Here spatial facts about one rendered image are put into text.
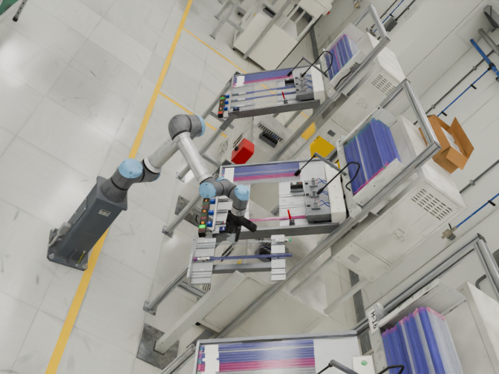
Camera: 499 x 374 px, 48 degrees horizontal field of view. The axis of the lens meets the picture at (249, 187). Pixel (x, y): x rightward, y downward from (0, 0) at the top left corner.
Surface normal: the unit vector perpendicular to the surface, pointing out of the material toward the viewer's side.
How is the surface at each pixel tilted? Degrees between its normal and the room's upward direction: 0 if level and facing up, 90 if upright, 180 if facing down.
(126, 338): 0
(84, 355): 0
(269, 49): 90
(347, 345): 44
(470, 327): 90
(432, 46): 90
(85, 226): 90
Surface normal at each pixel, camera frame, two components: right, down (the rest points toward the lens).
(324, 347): -0.12, -0.81
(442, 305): -0.03, 0.58
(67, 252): 0.16, 0.68
